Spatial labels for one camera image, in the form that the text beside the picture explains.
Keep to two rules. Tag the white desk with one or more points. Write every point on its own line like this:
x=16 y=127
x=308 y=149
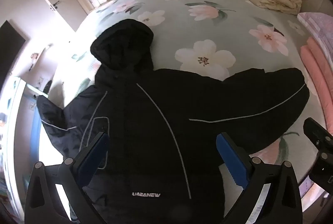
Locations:
x=15 y=120

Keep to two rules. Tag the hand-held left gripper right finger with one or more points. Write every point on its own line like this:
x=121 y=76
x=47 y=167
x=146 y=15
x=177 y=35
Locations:
x=232 y=159

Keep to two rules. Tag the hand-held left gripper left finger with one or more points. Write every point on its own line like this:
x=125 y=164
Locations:
x=95 y=155

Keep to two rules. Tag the black hooded jacket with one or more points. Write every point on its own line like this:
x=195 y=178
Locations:
x=145 y=120

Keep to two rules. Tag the folded pink blanket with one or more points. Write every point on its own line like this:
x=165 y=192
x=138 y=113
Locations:
x=318 y=68

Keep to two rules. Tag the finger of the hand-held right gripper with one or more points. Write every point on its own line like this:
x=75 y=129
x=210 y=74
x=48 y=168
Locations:
x=316 y=131

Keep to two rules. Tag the purple patterned folded blanket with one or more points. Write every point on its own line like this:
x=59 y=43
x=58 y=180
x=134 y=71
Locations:
x=318 y=26

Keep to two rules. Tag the black wall screen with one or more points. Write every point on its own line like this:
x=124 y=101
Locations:
x=11 y=44

